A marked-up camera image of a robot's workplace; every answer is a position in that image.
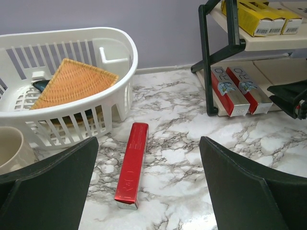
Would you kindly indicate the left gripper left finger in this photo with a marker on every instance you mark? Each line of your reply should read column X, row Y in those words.
column 49, row 194

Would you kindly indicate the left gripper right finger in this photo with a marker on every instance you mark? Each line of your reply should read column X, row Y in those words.
column 247, row 195

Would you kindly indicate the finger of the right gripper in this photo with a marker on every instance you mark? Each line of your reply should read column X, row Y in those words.
column 291, row 98

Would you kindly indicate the red white toothpaste box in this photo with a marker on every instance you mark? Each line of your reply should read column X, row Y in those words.
column 260, row 103

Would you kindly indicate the silver red toothpaste box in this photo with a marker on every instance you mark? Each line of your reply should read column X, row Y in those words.
column 232, row 99

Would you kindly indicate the yellow toothpaste box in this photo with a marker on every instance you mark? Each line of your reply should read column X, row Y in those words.
column 251, row 20
column 271, row 19
column 288, row 22

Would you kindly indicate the black three-tier shelf rack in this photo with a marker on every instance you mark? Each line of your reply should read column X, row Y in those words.
column 222, row 38

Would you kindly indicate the beige ceramic mug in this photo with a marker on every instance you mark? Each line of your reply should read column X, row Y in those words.
column 15, row 152

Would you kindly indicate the black item in basket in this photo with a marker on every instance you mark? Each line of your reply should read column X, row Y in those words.
column 40, row 84

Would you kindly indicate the orange woven fan mat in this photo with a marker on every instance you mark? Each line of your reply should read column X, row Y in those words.
column 73, row 81

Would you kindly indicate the white plastic basket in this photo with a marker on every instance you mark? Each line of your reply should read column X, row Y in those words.
column 29, row 57

